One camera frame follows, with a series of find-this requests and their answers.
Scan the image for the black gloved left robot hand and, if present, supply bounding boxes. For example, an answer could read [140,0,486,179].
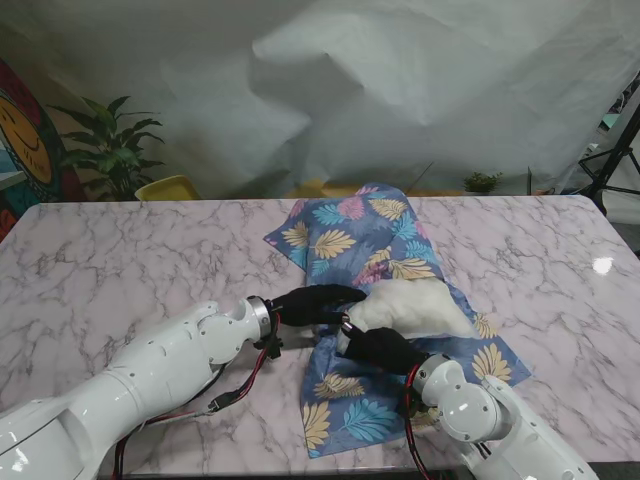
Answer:
[272,283,369,329]

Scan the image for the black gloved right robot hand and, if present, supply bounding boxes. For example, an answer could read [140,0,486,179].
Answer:
[339,322,431,376]

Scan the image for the white pillow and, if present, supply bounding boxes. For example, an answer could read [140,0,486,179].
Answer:
[334,278,476,354]

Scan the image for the blue leaf print pillowcase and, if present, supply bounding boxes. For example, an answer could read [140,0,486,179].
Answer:
[262,182,534,459]

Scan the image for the yellow bench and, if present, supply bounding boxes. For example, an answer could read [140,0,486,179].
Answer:
[294,180,466,199]

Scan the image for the thin brown stick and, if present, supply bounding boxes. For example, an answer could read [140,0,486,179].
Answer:
[407,162,436,194]

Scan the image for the yellow chair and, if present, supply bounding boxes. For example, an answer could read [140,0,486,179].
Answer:
[133,174,201,202]

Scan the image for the small green plant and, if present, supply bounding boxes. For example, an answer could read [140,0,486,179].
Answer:
[462,171,504,195]

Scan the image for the white backdrop sheet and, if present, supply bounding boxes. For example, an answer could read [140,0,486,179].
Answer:
[0,0,640,201]

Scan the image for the large green potted plant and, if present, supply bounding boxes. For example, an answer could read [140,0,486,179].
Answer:
[47,95,166,202]

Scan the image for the black tripod stand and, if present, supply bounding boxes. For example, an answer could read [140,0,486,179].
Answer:
[578,69,640,219]

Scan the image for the colourful smiley mural board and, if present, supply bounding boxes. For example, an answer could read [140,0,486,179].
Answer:
[0,57,69,241]

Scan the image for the red black right arm cable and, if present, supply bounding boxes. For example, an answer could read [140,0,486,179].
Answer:
[397,364,436,480]

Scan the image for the red black arm cable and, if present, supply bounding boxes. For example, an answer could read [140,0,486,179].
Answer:
[112,319,284,480]
[397,364,436,480]

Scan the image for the red black left arm cable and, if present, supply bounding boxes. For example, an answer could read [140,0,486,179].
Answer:
[112,319,284,480]

